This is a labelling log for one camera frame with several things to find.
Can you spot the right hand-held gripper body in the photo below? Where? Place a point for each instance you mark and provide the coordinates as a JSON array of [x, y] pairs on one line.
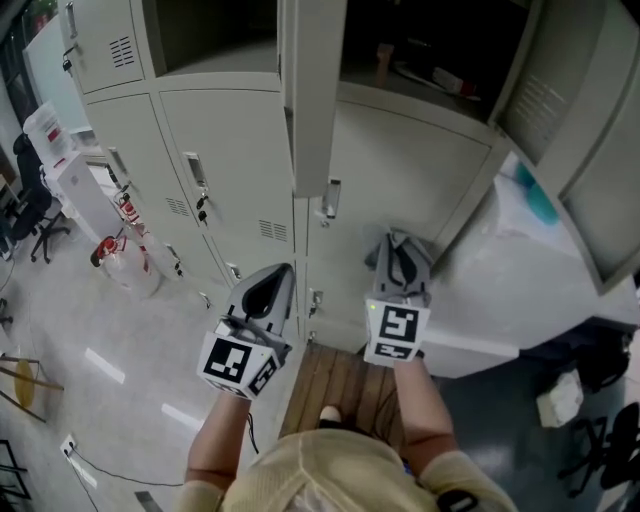
[[397, 325]]

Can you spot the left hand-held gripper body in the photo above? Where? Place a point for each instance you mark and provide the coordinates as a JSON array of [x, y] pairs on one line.
[[227, 360]]

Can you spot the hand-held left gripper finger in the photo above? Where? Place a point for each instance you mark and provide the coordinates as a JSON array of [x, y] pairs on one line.
[[284, 320], [239, 305]]

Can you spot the person's black trousers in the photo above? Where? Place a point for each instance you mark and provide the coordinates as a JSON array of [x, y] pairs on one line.
[[345, 429]]

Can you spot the person's left forearm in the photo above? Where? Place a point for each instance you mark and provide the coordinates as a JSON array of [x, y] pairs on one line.
[[220, 435]]

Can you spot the black bag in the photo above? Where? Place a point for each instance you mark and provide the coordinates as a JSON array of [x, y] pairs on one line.
[[605, 365]]

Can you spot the clear dispenser water bottle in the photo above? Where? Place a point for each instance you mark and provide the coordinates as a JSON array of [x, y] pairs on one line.
[[47, 132]]

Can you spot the person's cream sweater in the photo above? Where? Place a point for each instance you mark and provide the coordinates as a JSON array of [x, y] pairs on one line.
[[325, 475]]

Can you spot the teal plastic container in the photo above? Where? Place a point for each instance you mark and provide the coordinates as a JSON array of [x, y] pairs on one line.
[[540, 200]]

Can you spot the red and white box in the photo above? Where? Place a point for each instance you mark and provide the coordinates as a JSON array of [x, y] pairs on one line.
[[460, 86]]

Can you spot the brown wooden slat platform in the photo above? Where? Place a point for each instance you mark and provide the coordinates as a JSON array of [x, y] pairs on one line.
[[350, 385]]

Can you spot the clear water jug red cap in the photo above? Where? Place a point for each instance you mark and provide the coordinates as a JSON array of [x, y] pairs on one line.
[[132, 270], [150, 250]]

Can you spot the person's right beige shoe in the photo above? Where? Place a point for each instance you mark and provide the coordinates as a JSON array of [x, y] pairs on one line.
[[331, 414]]

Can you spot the beige metal locker door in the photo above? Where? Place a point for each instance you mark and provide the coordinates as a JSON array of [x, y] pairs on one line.
[[400, 165]]

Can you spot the low white foam box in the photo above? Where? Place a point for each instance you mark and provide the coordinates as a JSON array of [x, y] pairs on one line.
[[465, 357]]

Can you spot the white water dispenser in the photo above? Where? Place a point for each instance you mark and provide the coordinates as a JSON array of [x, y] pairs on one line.
[[85, 200]]

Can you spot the grey metal locker cabinet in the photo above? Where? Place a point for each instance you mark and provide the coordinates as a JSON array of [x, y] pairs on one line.
[[225, 150]]

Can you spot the yellow round stool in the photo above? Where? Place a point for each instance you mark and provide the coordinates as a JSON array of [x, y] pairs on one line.
[[25, 382]]

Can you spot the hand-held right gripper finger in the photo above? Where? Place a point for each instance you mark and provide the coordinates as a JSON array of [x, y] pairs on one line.
[[424, 280], [385, 275]]

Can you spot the black wrist device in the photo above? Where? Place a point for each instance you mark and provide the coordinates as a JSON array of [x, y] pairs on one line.
[[447, 502]]

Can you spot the black office chair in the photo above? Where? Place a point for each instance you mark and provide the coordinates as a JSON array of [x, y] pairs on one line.
[[32, 200], [625, 440]]

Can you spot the white floor power socket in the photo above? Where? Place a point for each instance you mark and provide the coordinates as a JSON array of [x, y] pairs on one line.
[[68, 445]]

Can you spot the person's right forearm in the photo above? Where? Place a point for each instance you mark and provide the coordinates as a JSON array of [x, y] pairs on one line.
[[420, 405]]

